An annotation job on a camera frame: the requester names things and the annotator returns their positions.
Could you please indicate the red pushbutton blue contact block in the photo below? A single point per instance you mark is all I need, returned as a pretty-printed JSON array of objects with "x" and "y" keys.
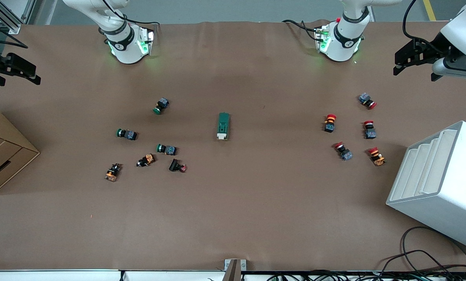
[
  {"x": 365, "y": 98},
  {"x": 345, "y": 153},
  {"x": 369, "y": 132}
]

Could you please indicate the black square pushbutton red terminals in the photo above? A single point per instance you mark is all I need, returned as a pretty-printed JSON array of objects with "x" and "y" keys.
[{"x": 174, "y": 165}]

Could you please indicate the brown table cover sheet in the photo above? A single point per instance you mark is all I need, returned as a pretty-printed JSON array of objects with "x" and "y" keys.
[{"x": 256, "y": 195}]

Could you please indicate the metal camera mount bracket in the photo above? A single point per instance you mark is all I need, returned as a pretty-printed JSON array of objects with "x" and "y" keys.
[{"x": 234, "y": 271}]

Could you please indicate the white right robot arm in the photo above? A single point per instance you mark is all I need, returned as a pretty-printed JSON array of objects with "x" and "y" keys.
[{"x": 125, "y": 43}]

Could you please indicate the white table edge rail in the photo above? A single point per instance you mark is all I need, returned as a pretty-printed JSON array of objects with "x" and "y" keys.
[{"x": 61, "y": 276}]

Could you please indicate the green pushbutton blue contact block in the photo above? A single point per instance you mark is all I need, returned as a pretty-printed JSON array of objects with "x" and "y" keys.
[
  {"x": 162, "y": 104},
  {"x": 169, "y": 150},
  {"x": 129, "y": 135}
]

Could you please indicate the black selector switch orange block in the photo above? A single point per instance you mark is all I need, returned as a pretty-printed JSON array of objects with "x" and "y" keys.
[
  {"x": 149, "y": 159},
  {"x": 112, "y": 174}
]

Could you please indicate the brown cardboard box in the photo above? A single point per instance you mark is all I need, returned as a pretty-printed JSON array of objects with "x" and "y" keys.
[{"x": 6, "y": 156}]

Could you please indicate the red pushbutton orange contact block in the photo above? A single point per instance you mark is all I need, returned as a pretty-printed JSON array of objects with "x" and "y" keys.
[
  {"x": 376, "y": 156},
  {"x": 330, "y": 123}
]

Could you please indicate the aluminium profile frame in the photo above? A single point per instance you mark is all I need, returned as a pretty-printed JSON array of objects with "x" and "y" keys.
[{"x": 6, "y": 19}]

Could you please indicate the white slotted storage rack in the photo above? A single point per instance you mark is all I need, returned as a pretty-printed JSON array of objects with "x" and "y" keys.
[{"x": 431, "y": 203}]

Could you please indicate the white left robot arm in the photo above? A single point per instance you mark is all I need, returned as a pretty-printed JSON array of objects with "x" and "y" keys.
[{"x": 344, "y": 35}]

